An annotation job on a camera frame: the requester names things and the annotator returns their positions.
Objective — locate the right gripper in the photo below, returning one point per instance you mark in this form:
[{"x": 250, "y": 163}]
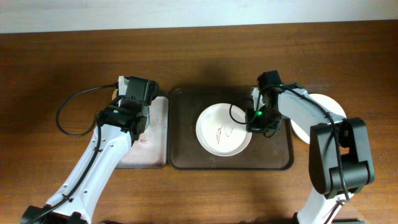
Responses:
[{"x": 252, "y": 126}]

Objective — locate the white plate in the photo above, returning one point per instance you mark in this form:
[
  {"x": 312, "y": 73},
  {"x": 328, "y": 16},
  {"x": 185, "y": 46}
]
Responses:
[
  {"x": 220, "y": 130},
  {"x": 325, "y": 101}
]

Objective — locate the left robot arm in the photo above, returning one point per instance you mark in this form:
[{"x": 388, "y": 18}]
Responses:
[{"x": 114, "y": 131}]

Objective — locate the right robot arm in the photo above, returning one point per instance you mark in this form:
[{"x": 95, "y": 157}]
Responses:
[{"x": 340, "y": 160}]

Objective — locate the large brown tray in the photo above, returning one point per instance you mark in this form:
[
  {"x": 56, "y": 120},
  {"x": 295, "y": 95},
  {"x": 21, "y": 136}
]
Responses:
[{"x": 184, "y": 151}]

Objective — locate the small pink sponge tray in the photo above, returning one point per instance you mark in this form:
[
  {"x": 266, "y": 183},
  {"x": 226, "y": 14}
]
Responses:
[{"x": 150, "y": 150}]

